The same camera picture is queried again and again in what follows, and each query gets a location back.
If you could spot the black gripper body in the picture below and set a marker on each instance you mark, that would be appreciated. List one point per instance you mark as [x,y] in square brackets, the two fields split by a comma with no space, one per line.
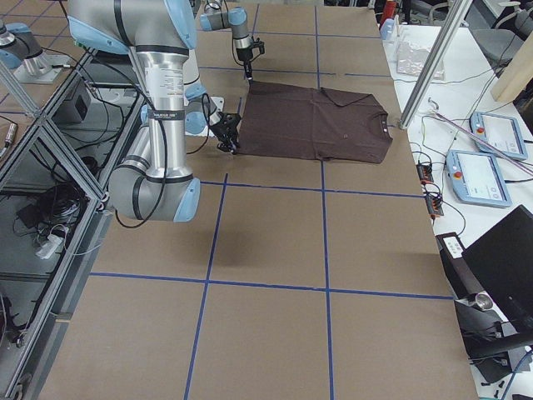
[245,57]
[221,132]

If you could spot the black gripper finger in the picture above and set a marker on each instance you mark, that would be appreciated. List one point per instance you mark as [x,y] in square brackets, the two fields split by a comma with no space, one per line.
[228,147]
[248,70]

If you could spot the brown t-shirt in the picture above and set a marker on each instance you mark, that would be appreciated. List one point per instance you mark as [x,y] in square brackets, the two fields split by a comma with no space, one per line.
[288,121]

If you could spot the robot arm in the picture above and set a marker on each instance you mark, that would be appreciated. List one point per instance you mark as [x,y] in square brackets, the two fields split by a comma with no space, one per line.
[153,182]
[218,16]

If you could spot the red cylinder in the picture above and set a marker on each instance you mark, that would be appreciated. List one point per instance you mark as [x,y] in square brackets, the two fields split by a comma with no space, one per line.
[389,9]

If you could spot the clear plastic bag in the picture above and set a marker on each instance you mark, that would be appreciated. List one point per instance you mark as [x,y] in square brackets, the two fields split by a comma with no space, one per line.
[411,58]

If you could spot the near blue teach pendant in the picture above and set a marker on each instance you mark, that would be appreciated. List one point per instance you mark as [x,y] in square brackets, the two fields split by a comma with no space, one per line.
[476,179]

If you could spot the blue teach pendant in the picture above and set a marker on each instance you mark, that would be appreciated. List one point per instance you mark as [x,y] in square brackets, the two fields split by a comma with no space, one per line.
[501,132]
[476,179]

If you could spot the far blue teach pendant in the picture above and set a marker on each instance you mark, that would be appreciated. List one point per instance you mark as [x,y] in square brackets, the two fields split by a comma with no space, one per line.
[501,132]

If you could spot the black box with label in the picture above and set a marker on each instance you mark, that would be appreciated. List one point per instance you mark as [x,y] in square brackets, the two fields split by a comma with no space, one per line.
[462,280]

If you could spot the black monitor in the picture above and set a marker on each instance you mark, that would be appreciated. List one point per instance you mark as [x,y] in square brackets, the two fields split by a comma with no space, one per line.
[501,261]

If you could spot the silver metal cup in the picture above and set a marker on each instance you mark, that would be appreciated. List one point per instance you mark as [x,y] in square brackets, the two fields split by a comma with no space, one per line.
[480,301]

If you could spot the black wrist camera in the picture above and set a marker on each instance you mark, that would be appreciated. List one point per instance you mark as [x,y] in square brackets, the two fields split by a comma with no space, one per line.
[258,44]

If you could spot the aluminium frame post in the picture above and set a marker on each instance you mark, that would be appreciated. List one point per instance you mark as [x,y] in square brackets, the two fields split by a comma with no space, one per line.
[457,13]

